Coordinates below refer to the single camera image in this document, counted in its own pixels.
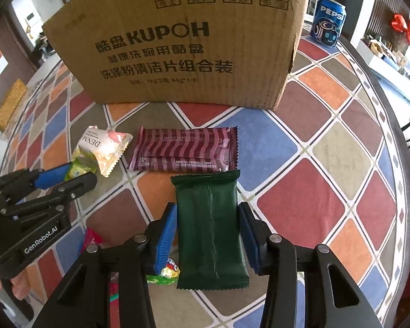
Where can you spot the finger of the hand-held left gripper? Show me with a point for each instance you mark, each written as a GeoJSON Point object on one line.
{"type": "Point", "coordinates": [51, 176]}
{"type": "Point", "coordinates": [78, 186]}

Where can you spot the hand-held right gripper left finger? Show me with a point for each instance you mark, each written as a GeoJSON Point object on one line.
{"type": "Point", "coordinates": [165, 239]}

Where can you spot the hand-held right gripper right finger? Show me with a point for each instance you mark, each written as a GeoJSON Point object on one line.
{"type": "Point", "coordinates": [251, 242]}

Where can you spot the small light green packet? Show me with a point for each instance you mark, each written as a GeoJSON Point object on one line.
{"type": "Point", "coordinates": [78, 170]}

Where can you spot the dark green snack packet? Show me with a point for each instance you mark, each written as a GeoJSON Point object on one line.
{"type": "Point", "coordinates": [208, 229]}

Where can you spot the brown cardboard box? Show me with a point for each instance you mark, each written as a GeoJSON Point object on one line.
{"type": "Point", "coordinates": [177, 41]}

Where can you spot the person's left hand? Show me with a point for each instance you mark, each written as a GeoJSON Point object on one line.
{"type": "Point", "coordinates": [20, 285]}

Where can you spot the green wrapped lollipop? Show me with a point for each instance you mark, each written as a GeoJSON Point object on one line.
{"type": "Point", "coordinates": [165, 275]}

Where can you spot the cream snack packet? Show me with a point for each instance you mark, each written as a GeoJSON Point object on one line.
{"type": "Point", "coordinates": [102, 145]}

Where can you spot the pink snack packet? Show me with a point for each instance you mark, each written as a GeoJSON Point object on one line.
{"type": "Point", "coordinates": [91, 237]}

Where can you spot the red snack packet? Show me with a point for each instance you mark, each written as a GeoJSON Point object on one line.
{"type": "Point", "coordinates": [113, 297]}

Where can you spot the golden woven tissue box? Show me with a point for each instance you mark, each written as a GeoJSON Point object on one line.
{"type": "Point", "coordinates": [10, 104]}

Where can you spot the maroon striped snack packet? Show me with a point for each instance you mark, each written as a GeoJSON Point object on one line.
{"type": "Point", "coordinates": [181, 148]}

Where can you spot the white low cabinet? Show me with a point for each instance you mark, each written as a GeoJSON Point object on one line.
{"type": "Point", "coordinates": [396, 78]}

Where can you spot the blue soda can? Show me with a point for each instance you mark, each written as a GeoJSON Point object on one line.
{"type": "Point", "coordinates": [328, 20]}

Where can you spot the red bow decoration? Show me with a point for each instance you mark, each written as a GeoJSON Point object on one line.
{"type": "Point", "coordinates": [401, 24]}

